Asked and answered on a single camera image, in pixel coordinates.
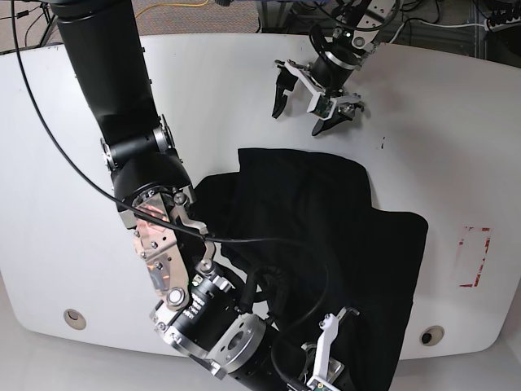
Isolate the yellow cable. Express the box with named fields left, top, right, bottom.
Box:
left=134, top=1, right=209, bottom=19

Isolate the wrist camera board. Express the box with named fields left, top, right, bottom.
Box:
left=307, top=376, right=339, bottom=391
left=312, top=96, right=333, bottom=120

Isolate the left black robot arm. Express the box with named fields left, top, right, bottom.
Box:
left=272, top=1, right=402, bottom=136

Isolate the table cable grommet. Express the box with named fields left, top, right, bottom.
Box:
left=63, top=309, right=86, bottom=331
left=419, top=325, right=444, bottom=347

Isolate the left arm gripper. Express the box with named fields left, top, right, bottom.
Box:
left=272, top=51, right=364, bottom=136

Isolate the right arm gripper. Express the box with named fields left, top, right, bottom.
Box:
left=235, top=307, right=359, bottom=390

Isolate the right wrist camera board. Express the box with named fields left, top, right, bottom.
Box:
left=307, top=376, right=339, bottom=391

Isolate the black t-shirt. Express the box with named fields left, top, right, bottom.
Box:
left=194, top=148, right=428, bottom=390

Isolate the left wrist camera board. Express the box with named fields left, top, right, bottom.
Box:
left=312, top=96, right=333, bottom=120

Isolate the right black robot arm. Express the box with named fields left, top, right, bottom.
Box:
left=50, top=1, right=348, bottom=390

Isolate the white power strip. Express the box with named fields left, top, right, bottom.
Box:
left=484, top=2, right=520, bottom=33

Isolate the left table cable grommet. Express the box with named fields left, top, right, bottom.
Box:
left=63, top=309, right=86, bottom=331

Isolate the right table cable grommet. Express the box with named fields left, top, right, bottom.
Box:
left=419, top=325, right=444, bottom=347

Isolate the red tape rectangle marking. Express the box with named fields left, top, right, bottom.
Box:
left=454, top=226, right=492, bottom=288

